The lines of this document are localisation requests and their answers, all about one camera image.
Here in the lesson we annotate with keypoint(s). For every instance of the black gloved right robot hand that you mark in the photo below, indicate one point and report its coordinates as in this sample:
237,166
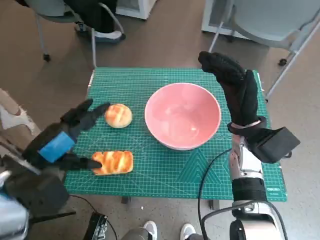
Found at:
240,100

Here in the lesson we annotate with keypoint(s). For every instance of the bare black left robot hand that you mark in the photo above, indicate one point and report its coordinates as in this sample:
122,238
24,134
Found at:
50,142

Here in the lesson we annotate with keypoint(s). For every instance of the pink bowl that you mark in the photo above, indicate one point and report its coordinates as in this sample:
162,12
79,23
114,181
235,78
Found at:
182,117

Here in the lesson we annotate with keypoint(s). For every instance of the rectangular toy bread loaf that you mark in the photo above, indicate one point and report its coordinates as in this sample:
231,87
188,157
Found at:
115,162

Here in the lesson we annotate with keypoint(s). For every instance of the round toy bread bun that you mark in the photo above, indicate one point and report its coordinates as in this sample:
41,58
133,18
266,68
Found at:
118,115

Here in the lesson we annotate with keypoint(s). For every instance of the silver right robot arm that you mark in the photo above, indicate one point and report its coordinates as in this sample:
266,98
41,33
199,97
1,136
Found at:
247,160

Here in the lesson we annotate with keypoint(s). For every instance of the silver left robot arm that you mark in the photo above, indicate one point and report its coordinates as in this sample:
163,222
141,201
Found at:
12,217

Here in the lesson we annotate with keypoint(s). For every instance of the black floor bar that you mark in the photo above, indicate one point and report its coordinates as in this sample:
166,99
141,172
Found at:
55,217

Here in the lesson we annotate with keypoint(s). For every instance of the grey mesh-back chair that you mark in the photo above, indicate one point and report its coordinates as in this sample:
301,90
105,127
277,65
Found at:
272,20

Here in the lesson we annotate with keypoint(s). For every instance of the white appliance with grille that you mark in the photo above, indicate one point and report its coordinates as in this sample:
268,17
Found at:
212,17

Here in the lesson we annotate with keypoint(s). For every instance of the black floor device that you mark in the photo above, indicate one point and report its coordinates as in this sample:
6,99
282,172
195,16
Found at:
96,226

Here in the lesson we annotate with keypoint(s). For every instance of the green cutting mat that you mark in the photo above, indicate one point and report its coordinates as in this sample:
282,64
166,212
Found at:
150,170

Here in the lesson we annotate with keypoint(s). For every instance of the white shoe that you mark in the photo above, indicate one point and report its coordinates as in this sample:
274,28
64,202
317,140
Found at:
150,230
187,231

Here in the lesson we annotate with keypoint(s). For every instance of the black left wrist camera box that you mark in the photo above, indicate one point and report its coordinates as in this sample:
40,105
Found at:
37,195

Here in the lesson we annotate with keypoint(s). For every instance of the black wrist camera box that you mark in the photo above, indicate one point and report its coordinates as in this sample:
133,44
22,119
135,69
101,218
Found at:
37,195
275,145

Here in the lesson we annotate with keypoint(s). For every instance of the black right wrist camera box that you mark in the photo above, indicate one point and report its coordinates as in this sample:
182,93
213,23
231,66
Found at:
275,145

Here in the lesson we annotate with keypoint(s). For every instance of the black table bracket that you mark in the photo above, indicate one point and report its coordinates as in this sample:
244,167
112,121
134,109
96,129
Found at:
214,205
125,200

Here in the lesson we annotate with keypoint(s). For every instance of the grey chair with metal frame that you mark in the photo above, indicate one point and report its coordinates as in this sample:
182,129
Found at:
52,15

